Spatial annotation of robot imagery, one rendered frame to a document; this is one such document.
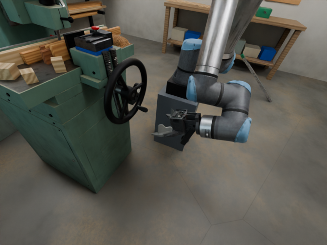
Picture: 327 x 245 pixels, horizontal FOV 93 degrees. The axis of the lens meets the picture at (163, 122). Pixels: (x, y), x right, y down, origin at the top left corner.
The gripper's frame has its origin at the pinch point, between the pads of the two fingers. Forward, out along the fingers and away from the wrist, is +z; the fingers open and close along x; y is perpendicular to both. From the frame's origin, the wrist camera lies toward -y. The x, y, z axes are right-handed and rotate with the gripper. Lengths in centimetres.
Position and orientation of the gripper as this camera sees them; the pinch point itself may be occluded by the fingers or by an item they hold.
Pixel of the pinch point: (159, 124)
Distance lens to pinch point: 72.1
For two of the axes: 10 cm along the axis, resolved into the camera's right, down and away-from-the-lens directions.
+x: -4.3, 5.9, -6.8
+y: -2.1, -8.0, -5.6
